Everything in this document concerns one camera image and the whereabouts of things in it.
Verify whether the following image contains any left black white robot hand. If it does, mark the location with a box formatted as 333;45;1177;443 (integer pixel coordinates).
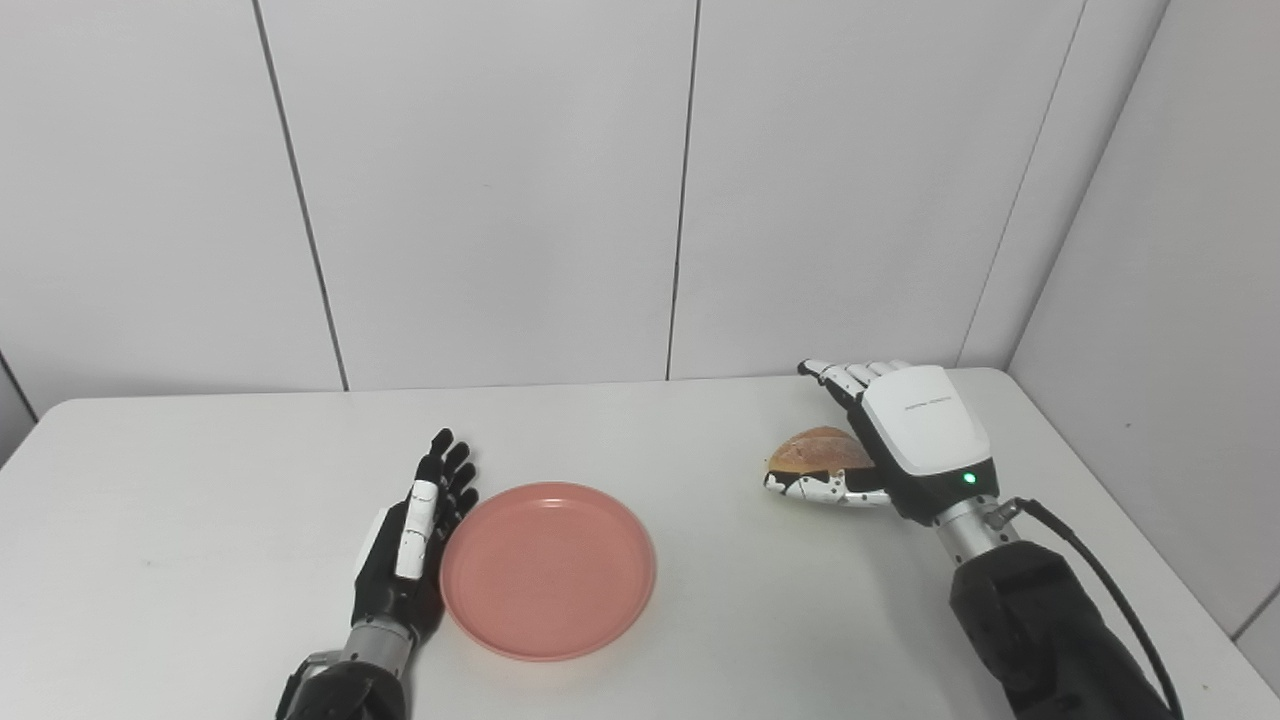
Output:
349;427;481;643

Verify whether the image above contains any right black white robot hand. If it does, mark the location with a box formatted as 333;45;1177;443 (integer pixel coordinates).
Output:
762;358;1002;527

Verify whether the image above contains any golden bread roll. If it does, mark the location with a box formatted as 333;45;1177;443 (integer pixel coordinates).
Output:
765;425;880;477

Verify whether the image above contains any pink round plate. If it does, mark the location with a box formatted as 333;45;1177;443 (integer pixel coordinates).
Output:
439;481;659;663

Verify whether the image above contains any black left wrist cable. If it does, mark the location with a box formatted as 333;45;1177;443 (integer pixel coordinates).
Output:
275;654;337;719

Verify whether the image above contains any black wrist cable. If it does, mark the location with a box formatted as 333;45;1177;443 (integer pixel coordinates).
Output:
984;496;1187;720
275;654;337;719

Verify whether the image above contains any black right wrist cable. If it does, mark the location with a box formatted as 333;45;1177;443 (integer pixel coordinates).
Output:
984;496;1187;720

